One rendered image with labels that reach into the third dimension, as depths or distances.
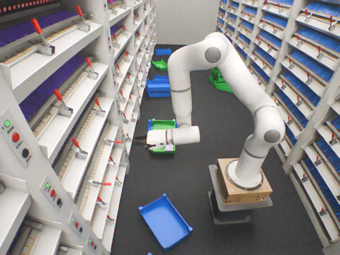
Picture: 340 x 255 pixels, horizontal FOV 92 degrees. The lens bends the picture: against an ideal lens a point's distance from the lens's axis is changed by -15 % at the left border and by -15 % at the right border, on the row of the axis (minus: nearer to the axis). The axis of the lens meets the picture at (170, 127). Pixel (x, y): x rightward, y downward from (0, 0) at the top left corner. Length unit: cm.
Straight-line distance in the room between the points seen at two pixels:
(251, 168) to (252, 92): 40
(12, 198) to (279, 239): 138
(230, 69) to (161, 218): 99
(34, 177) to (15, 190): 5
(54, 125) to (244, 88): 66
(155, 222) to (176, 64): 96
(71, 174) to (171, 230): 78
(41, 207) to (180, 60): 64
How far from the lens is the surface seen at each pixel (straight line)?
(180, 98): 82
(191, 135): 93
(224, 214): 125
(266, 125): 80
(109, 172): 118
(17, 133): 44
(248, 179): 107
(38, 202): 52
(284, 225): 153
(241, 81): 76
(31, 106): 65
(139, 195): 142
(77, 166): 74
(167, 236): 128
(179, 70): 77
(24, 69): 50
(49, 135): 59
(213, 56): 65
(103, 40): 96
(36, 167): 50
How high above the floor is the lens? 121
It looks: 39 degrees down
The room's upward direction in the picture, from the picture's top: 2 degrees clockwise
